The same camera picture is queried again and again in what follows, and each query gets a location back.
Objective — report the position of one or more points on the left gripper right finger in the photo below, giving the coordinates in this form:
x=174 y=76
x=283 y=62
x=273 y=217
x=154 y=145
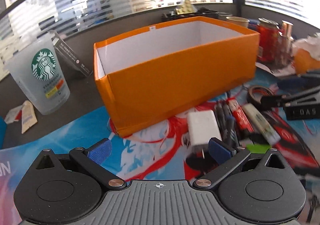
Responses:
x=229 y=160

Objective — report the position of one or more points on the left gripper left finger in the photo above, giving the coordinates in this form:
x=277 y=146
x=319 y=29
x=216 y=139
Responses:
x=89 y=162

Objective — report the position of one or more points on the black marker pen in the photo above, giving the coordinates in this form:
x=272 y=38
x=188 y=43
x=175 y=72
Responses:
x=227 y=124

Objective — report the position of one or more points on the white power adapter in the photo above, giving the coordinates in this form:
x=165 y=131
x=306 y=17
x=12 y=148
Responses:
x=202 y=126

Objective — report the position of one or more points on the green white rectangular tube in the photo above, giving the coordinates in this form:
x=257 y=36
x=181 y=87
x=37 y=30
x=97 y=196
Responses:
x=268 y=132

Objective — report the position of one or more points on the red marker pen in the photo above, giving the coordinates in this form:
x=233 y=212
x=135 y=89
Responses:
x=244 y=126

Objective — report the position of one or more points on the black tape roll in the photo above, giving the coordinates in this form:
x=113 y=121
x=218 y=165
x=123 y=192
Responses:
x=254 y=94

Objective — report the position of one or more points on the orange fruit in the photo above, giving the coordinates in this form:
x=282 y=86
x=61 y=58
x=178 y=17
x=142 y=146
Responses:
x=304 y=62

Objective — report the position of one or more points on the gold perfume bottle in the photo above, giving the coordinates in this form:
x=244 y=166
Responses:
x=284 y=48

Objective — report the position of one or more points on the colourful anime desk mat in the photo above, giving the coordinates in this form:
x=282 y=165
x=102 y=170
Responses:
x=160 y=152

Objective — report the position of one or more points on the white crumpled tissue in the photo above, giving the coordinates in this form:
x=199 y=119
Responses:
x=309 y=44

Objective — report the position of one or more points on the red drink can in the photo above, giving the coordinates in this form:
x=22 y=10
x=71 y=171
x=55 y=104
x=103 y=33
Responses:
x=269 y=33

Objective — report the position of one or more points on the beige cream tube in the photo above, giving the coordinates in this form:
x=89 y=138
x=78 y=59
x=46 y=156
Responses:
x=28 y=116

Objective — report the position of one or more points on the white red paper packet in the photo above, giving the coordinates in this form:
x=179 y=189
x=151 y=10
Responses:
x=14 y=115

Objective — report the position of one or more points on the blue paper bag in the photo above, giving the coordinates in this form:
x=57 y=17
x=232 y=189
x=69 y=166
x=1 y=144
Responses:
x=3 y=128

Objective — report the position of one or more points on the orange cardboard box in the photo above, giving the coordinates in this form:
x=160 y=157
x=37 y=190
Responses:
x=150 y=74

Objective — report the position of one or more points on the paper cup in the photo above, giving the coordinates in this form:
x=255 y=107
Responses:
x=238 y=21

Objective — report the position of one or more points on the Starbucks plastic cup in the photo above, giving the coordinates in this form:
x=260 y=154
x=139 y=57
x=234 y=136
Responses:
x=37 y=72

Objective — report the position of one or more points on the black leaflet box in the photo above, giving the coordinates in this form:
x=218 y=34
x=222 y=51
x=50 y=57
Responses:
x=69 y=55

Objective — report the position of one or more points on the yellow building block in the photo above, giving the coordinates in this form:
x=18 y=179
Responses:
x=186 y=7

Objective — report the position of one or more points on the black mesh organizer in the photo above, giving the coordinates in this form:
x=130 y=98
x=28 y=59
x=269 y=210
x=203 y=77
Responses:
x=204 y=12

